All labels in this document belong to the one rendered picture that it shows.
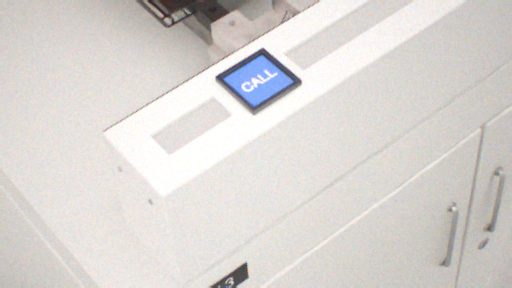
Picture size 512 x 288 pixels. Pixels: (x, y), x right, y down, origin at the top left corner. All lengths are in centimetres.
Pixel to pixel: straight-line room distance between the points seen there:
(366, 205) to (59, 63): 38
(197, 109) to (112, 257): 18
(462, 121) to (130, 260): 41
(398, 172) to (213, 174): 30
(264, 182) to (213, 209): 6
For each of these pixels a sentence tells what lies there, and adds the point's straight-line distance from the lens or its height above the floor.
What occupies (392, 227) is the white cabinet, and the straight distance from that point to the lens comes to 120.
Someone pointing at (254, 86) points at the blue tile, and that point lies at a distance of 93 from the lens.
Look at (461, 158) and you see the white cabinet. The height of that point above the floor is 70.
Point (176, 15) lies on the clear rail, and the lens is 110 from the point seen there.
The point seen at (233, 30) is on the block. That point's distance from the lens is 106.
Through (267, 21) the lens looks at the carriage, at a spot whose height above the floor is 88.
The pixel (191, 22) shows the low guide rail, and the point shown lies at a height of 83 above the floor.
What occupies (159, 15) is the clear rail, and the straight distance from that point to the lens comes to 110.
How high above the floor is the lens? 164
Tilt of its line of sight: 50 degrees down
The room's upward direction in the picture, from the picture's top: 5 degrees counter-clockwise
